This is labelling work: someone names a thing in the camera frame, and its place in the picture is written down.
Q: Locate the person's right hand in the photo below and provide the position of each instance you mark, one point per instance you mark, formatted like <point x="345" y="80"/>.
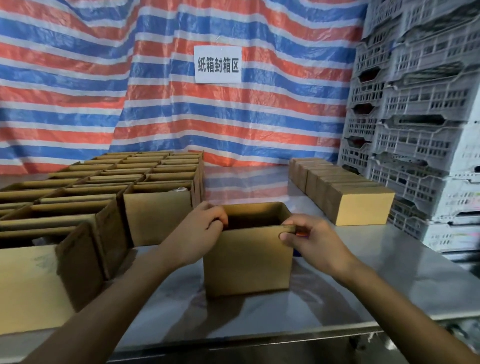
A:
<point x="322" y="247"/>

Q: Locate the person's left hand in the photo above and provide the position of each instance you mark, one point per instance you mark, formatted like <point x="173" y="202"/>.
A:
<point x="189" y="236"/>

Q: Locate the person's right thumb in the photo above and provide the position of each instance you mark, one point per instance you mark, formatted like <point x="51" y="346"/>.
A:
<point x="288" y="237"/>

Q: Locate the person's left thumb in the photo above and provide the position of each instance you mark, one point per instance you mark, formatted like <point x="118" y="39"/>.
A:
<point x="217" y="227"/>

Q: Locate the small orange tool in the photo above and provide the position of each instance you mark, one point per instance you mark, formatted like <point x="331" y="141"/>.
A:
<point x="302" y="234"/>

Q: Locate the single cardboard box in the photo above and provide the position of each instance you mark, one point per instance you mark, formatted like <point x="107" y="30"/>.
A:
<point x="247" y="262"/>

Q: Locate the person's left forearm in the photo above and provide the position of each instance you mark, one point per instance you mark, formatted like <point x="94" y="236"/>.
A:
<point x="112" y="311"/>

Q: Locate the person's right forearm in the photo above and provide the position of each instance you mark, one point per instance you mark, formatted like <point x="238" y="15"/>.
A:
<point x="405" y="322"/>

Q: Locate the row of closed cardboard cartons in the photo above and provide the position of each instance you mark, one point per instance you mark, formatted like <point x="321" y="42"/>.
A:
<point x="356" y="202"/>

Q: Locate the group of open cardboard cartons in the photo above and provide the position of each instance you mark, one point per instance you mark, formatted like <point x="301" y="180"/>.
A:
<point x="93" y="195"/>

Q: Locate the white paper sign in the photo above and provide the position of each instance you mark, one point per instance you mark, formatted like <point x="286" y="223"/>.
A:
<point x="217" y="64"/>

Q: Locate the stack of white plastic crates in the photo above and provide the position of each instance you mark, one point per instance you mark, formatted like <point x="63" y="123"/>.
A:
<point x="420" y="112"/>

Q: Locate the red blue striped tarp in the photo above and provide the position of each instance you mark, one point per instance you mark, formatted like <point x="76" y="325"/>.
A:
<point x="112" y="75"/>

